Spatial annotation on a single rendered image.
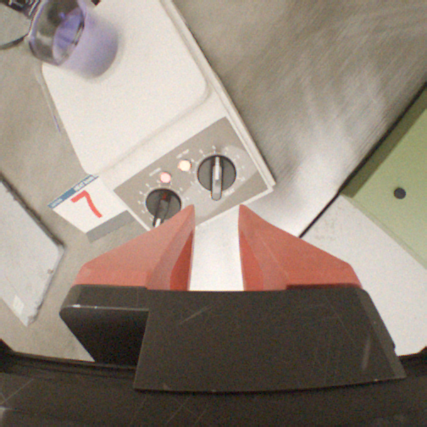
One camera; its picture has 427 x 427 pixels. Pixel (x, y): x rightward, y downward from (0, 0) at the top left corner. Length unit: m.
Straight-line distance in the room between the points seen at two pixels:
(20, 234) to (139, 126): 0.31
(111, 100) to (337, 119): 0.19
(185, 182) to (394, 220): 0.17
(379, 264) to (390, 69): 0.18
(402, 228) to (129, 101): 0.22
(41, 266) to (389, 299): 0.45
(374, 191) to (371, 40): 0.14
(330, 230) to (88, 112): 0.24
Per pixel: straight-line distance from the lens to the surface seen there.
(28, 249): 0.44
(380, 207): 0.21
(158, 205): 0.20
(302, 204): 0.24
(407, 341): 0.33
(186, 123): 0.19
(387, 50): 0.28
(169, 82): 0.18
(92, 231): 0.34
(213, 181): 0.18
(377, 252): 0.27
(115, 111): 0.20
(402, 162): 0.22
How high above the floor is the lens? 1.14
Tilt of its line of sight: 72 degrees down
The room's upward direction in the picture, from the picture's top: 120 degrees counter-clockwise
